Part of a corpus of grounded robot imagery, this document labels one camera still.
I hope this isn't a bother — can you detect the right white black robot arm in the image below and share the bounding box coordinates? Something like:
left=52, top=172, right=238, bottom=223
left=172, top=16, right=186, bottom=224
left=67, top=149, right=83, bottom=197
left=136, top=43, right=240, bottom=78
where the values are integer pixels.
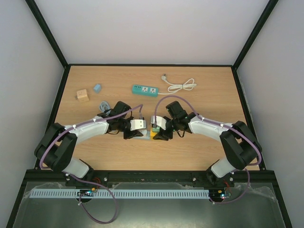
left=151, top=101, right=262, bottom=186

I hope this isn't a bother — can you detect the teal power strip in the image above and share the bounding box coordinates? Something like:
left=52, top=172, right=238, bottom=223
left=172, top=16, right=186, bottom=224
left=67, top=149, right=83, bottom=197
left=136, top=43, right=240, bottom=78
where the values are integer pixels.
left=132, top=85, right=159, bottom=97

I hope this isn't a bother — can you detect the green charger plug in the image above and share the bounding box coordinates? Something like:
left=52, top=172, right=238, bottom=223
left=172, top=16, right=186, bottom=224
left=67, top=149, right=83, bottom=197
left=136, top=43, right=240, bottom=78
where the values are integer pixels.
left=151, top=126, right=160, bottom=133

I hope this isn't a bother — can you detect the light blue charger plug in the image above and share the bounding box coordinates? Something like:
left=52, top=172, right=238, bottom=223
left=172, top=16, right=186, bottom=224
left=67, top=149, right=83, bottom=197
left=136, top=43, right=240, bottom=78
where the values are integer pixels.
left=93, top=84, right=102, bottom=94

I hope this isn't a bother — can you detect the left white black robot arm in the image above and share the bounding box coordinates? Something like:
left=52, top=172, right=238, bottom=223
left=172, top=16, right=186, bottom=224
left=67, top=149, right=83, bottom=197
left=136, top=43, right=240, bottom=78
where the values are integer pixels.
left=34, top=101, right=146, bottom=179

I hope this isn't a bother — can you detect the orange dragon cube adapter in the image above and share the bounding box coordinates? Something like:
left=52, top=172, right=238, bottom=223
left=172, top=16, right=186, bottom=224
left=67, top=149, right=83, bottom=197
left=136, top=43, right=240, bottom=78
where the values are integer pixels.
left=75, top=89, right=89, bottom=102

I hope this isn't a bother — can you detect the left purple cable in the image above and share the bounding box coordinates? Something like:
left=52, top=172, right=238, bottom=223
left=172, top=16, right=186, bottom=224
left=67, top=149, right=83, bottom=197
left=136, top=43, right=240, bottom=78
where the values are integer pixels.
left=38, top=104, right=144, bottom=224

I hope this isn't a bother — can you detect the purple cable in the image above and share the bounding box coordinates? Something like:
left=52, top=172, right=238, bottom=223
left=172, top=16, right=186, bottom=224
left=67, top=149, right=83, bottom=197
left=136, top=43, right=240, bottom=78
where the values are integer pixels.
left=152, top=95, right=263, bottom=205
left=38, top=104, right=144, bottom=224

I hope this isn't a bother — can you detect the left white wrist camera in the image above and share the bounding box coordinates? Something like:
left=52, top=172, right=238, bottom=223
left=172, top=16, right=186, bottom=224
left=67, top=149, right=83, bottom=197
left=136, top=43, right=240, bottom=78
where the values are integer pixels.
left=130, top=119, right=146, bottom=131

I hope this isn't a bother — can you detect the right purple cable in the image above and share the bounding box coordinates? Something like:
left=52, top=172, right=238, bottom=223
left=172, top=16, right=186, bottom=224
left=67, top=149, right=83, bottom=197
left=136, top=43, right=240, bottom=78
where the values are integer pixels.
left=152, top=95, right=263, bottom=205

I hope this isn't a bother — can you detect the light blue power strip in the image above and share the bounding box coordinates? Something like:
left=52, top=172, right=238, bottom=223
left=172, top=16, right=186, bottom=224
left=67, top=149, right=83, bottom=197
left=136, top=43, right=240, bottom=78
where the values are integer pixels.
left=134, top=129, right=151, bottom=140

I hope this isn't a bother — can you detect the light blue slotted cable duct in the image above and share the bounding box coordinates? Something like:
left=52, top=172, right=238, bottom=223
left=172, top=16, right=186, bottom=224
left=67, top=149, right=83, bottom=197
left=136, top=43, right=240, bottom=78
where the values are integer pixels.
left=29, top=189, right=209, bottom=199

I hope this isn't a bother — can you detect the yellow cube adapter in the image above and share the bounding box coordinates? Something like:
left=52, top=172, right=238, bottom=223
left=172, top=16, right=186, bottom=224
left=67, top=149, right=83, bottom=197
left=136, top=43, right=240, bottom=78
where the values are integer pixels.
left=150, top=130, right=158, bottom=140

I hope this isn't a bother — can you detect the black aluminium frame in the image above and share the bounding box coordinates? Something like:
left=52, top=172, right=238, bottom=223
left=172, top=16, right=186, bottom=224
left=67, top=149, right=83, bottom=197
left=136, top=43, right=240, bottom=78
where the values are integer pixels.
left=7, top=0, right=292, bottom=228

